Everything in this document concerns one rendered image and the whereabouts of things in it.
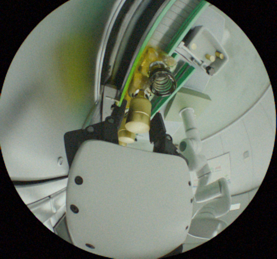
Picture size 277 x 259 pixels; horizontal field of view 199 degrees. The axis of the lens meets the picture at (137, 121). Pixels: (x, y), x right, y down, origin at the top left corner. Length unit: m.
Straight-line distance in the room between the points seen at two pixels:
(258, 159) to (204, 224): 3.58
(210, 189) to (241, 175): 3.33
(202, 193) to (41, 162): 0.50
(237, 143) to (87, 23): 3.75
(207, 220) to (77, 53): 0.41
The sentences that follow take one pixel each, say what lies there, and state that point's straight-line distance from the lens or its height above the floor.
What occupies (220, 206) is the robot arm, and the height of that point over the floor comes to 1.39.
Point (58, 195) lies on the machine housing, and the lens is 0.25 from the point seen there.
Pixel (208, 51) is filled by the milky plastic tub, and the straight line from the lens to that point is 0.55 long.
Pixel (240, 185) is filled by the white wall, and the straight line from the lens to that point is 3.83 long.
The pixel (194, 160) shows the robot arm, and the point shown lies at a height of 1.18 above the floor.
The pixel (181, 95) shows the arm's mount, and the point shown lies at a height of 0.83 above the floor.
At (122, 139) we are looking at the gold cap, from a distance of 0.16.
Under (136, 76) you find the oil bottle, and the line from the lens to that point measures 0.15.
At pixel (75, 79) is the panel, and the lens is 0.16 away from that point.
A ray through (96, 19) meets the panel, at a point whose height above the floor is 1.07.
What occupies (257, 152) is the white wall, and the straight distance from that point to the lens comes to 3.76.
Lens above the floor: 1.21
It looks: 34 degrees down
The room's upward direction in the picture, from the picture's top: 172 degrees counter-clockwise
